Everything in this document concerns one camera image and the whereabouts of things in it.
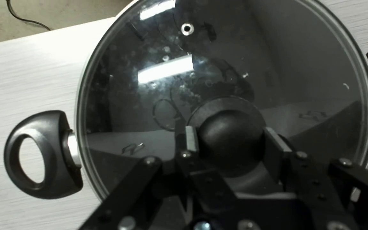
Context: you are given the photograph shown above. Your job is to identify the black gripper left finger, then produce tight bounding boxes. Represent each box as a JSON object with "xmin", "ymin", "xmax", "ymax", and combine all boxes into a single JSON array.
[{"xmin": 79, "ymin": 123, "xmax": 238, "ymax": 230}]

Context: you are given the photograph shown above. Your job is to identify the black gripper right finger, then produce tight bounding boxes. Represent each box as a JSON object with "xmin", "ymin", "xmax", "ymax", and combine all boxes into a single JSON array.
[{"xmin": 261, "ymin": 126, "xmax": 368, "ymax": 230}]

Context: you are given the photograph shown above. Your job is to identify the black floor cable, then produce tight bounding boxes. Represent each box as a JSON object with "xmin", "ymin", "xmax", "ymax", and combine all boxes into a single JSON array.
[{"xmin": 4, "ymin": 0, "xmax": 54, "ymax": 32}]

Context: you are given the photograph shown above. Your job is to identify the clear glass lid black knob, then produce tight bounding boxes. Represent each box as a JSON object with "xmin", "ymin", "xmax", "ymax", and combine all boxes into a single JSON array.
[{"xmin": 76, "ymin": 0, "xmax": 368, "ymax": 202}]

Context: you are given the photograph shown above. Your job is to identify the black cooking pot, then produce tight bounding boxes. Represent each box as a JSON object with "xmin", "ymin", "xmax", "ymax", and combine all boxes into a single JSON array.
[{"xmin": 3, "ymin": 0, "xmax": 368, "ymax": 206}]

